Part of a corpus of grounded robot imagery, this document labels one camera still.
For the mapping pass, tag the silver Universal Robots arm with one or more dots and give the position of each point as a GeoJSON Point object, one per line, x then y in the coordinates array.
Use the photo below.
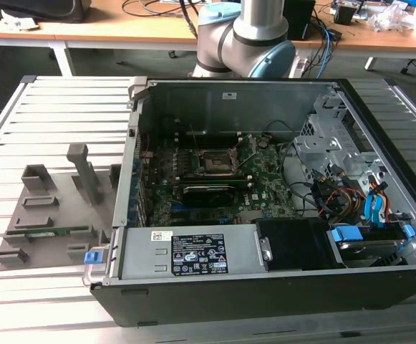
{"type": "Point", "coordinates": [257, 21]}

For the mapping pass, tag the green motherboard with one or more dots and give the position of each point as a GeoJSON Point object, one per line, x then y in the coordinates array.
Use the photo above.
{"type": "Point", "coordinates": [265, 179]}

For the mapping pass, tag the wooden desk white frame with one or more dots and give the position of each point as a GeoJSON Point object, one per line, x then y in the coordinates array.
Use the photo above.
{"type": "Point", "coordinates": [372, 44]}
{"type": "Point", "coordinates": [96, 34]}

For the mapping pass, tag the black open PC case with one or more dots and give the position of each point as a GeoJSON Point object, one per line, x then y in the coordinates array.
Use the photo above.
{"type": "Point", "coordinates": [229, 304]}

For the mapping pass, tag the metal drive cage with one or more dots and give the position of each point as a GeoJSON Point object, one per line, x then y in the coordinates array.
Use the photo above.
{"type": "Point", "coordinates": [311, 150]}

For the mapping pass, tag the white power adapter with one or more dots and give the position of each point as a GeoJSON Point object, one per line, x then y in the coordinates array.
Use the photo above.
{"type": "Point", "coordinates": [300, 66]}

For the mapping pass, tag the grey power supply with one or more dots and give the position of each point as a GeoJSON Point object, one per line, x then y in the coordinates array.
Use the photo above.
{"type": "Point", "coordinates": [146, 258]}

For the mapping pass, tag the white paper sheet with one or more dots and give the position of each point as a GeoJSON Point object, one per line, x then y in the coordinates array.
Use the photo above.
{"type": "Point", "coordinates": [18, 23]}

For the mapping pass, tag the black graphics card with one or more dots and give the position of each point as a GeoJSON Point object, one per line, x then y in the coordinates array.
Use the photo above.
{"type": "Point", "coordinates": [207, 196]}

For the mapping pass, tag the green RAM stick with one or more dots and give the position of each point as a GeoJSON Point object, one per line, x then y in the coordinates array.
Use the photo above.
{"type": "Point", "coordinates": [43, 232]}

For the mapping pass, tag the hard disk in blue carrier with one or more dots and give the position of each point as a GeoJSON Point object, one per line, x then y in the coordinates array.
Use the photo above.
{"type": "Point", "coordinates": [347, 234]}

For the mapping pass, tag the small black box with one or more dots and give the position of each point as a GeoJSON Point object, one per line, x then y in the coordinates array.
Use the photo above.
{"type": "Point", "coordinates": [343, 16]}

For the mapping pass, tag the grey parts rack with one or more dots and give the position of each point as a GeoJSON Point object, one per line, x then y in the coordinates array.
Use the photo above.
{"type": "Point", "coordinates": [64, 215]}

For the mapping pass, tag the black bag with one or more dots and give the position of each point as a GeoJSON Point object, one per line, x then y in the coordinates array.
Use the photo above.
{"type": "Point", "coordinates": [50, 9]}

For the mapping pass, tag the installed RAM stick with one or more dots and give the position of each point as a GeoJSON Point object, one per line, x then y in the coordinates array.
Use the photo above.
{"type": "Point", "coordinates": [222, 182]}

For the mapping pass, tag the clear plastic bags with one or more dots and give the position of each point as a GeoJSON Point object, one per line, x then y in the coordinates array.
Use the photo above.
{"type": "Point", "coordinates": [390, 18]}

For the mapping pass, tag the black plastic fan shroud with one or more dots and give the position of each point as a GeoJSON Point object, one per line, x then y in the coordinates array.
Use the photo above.
{"type": "Point", "coordinates": [297, 243]}

